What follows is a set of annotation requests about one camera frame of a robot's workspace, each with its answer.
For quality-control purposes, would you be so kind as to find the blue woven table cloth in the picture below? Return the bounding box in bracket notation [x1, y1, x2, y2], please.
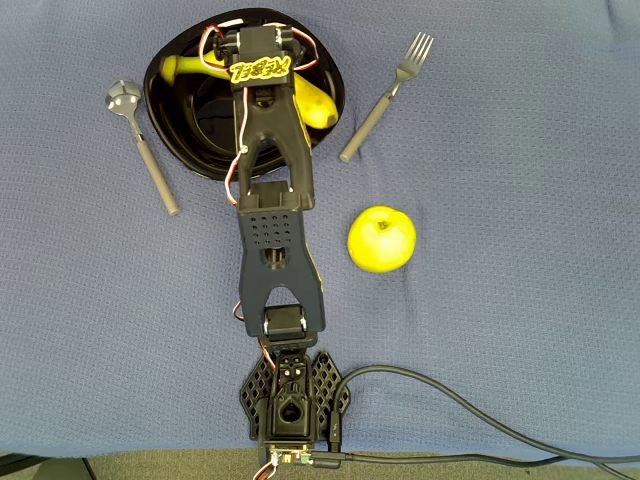
[0, 0, 640, 464]

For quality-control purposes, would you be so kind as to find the black glossy glass bowl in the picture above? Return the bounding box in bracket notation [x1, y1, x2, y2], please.
[143, 7, 347, 183]

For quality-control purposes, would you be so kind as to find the thick black looped cable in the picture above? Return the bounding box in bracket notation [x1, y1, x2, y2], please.
[324, 364, 640, 464]

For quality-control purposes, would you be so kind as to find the black tripod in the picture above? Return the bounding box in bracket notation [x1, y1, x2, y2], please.
[0, 452, 97, 480]

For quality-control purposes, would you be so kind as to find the steel fork grey handle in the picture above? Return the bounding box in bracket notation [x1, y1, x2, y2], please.
[339, 31, 435, 164]

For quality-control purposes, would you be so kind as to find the thin black cable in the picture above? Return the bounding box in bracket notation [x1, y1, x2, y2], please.
[309, 448, 640, 480]

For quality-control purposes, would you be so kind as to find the steel spoon grey handle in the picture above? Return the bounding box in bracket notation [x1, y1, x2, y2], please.
[104, 78, 182, 218]

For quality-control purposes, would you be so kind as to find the yellow banana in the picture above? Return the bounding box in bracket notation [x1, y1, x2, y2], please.
[159, 53, 341, 131]

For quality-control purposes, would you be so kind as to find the green-yellow apple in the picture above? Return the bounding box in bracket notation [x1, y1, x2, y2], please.
[346, 204, 418, 274]

